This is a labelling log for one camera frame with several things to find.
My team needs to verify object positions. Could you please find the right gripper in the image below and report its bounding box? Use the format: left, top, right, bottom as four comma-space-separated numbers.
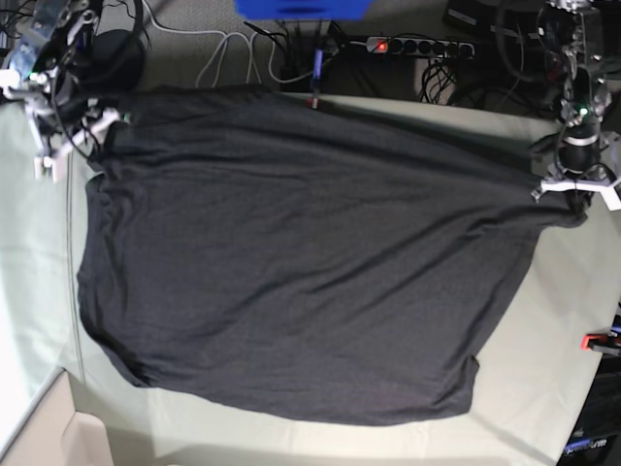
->
23, 94, 129, 182

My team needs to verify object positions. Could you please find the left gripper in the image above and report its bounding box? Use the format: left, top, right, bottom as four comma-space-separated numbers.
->
531, 131, 620, 216

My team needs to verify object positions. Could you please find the black t-shirt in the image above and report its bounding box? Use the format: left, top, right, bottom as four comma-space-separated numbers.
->
78, 86, 584, 426

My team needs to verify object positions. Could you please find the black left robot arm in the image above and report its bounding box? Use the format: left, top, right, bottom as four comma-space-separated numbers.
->
532, 1, 620, 213

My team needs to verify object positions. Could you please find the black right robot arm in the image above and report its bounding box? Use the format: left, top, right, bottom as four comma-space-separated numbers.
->
1, 1, 146, 182

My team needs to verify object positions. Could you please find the red black side clamp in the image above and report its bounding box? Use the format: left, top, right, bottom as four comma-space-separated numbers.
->
581, 315, 620, 357

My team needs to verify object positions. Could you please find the green table cloth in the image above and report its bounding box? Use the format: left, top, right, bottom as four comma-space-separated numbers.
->
1, 104, 620, 465

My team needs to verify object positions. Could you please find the blue plastic bin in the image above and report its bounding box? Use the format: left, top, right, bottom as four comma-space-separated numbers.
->
235, 0, 372, 20

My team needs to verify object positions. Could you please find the white power strip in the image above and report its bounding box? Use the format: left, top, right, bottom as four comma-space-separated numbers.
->
365, 36, 476, 60

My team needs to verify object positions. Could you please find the red black table clamp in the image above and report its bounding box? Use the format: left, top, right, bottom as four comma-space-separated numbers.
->
307, 97, 319, 110

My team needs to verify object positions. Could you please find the cardboard box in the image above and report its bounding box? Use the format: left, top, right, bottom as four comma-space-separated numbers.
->
1, 370, 114, 466

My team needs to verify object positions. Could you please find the black cable bundle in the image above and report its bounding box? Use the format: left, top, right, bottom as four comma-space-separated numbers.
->
416, 60, 460, 106

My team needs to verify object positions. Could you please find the white cable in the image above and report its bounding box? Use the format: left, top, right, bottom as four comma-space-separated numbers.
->
140, 0, 316, 93

